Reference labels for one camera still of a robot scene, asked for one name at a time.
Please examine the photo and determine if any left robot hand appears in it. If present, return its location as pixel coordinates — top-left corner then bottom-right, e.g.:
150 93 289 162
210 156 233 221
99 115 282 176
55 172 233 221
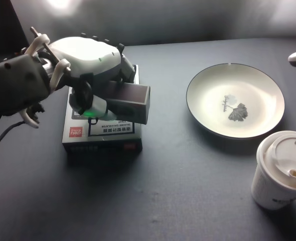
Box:
49 32 136 122

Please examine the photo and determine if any white plate with black rim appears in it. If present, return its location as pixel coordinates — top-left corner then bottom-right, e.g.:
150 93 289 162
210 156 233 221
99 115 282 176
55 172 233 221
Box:
186 62 286 140

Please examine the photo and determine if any white lidded coffee cup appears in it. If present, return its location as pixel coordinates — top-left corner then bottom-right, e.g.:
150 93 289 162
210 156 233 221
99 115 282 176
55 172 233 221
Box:
251 130 296 210

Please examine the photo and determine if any white calculator box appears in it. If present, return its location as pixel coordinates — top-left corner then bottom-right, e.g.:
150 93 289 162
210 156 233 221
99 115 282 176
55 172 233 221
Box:
62 64 143 154

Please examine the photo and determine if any black cable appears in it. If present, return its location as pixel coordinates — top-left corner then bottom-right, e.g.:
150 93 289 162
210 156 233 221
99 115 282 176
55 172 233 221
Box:
0 120 26 154

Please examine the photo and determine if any white backdrop cloth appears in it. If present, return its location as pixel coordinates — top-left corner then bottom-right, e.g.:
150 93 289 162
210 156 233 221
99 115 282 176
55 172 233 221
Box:
0 0 296 55

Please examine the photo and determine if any maroon small box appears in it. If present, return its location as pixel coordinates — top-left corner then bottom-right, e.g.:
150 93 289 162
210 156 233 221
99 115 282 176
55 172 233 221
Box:
105 81 151 126

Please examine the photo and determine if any grey table cloth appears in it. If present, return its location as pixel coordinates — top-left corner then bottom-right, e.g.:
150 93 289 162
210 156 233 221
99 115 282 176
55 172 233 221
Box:
0 36 296 241

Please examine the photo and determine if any black backdrop panel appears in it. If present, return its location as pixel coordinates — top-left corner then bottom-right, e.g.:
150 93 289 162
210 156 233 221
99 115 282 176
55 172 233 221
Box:
0 0 31 68

